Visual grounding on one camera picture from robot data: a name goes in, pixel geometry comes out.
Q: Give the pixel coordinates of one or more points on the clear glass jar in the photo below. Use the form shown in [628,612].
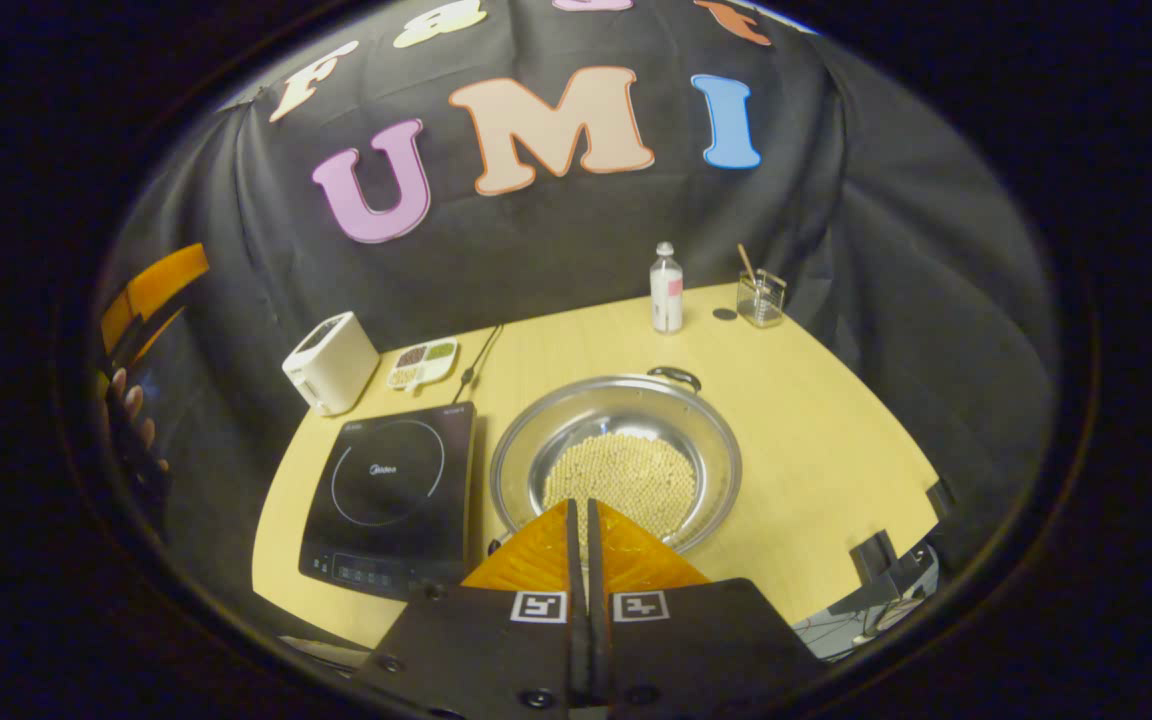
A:
[762,305]

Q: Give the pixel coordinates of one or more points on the small black disc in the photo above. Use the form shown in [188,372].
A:
[725,314]

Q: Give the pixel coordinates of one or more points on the pile of yellow soybeans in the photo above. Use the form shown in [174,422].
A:
[626,475]

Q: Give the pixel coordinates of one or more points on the wooden stick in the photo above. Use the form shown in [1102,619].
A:
[746,262]

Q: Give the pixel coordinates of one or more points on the clear plastic bottle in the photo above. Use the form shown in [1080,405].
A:
[667,300]

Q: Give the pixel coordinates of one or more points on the white divided bean dish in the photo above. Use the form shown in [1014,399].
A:
[423,362]

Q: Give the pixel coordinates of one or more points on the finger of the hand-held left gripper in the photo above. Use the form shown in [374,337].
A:
[171,275]
[116,322]

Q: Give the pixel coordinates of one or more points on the white toaster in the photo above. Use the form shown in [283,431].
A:
[336,365]

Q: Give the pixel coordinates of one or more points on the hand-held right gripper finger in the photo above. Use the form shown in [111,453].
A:
[598,600]
[576,600]

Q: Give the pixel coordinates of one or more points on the black backdrop cloth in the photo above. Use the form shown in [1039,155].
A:
[536,250]

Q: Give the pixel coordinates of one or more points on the black induction cooktop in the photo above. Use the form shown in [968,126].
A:
[386,530]

